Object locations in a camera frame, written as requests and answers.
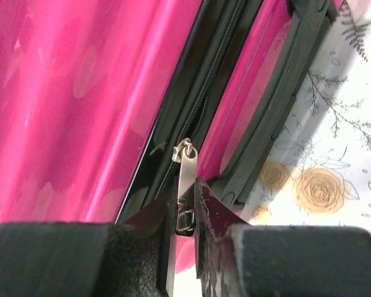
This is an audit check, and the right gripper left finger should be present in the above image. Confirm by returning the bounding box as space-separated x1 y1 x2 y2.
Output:
0 189 176 296

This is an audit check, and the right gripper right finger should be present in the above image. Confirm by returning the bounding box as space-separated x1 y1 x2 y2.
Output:
194 178 371 296

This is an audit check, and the black zipper pull tab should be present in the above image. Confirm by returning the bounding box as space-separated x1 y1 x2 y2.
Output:
172 138 198 237

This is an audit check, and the pink and teal suitcase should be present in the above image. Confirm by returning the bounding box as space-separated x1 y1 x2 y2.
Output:
0 0 347 276

